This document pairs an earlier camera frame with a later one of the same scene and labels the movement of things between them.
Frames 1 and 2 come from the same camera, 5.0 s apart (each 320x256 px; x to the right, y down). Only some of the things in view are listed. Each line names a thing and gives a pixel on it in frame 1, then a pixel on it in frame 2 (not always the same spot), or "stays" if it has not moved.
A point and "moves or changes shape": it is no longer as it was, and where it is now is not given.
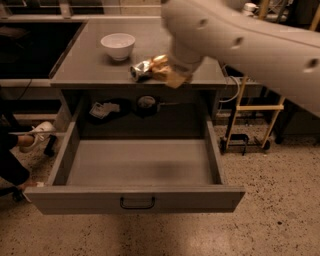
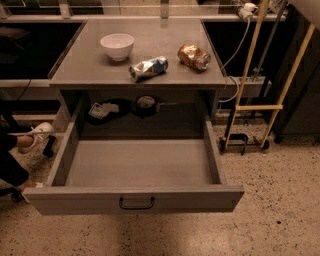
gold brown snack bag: [160, 66] moves or changes shape
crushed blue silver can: [141, 71] stays
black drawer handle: [138, 207] stays
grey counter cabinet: [97, 92] stays
